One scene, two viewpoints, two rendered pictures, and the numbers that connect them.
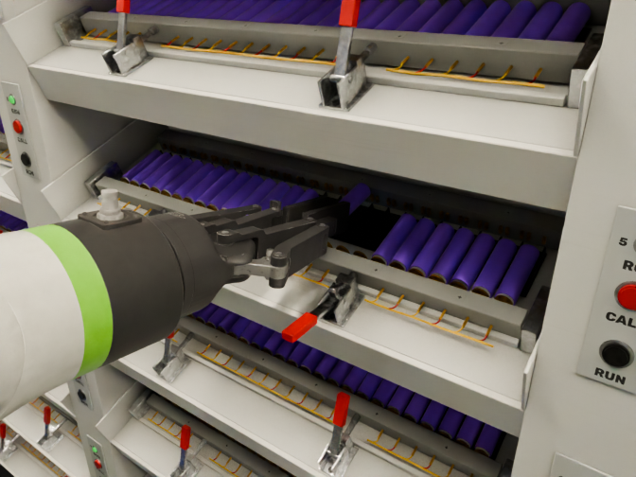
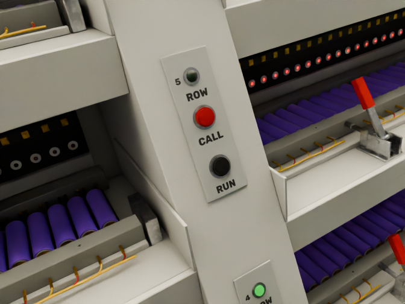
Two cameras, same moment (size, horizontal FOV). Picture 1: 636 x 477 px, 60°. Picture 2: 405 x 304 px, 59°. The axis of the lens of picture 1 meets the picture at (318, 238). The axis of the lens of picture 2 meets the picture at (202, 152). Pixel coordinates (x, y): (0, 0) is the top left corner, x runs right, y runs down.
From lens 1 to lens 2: 21 cm
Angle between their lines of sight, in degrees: 56
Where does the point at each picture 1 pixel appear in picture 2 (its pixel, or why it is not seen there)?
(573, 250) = (152, 109)
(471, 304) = (93, 241)
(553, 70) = (42, 20)
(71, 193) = not seen: outside the picture
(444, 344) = (97, 291)
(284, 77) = not seen: outside the picture
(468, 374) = (137, 289)
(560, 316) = (174, 167)
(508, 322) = (131, 228)
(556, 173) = (106, 59)
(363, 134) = not seen: outside the picture
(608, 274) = (183, 111)
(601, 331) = (203, 157)
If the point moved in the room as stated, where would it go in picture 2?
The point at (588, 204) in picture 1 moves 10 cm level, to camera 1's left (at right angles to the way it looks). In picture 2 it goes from (142, 68) to (26, 92)
